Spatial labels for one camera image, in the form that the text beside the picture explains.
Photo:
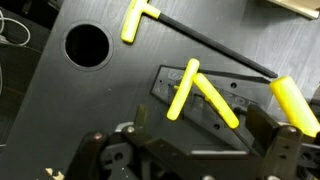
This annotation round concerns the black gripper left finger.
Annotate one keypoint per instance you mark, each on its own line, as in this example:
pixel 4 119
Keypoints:
pixel 140 123

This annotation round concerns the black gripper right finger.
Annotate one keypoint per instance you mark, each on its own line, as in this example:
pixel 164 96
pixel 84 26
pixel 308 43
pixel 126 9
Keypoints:
pixel 262 127

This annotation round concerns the short yellow hex key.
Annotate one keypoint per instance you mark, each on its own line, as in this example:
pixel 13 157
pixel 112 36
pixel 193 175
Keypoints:
pixel 216 100

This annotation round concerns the black hex key stand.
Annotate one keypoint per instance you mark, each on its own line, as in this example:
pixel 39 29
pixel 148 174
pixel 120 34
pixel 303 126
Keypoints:
pixel 239 92

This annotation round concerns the large lying yellow hex key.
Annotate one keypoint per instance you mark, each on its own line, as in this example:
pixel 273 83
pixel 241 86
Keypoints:
pixel 137 8

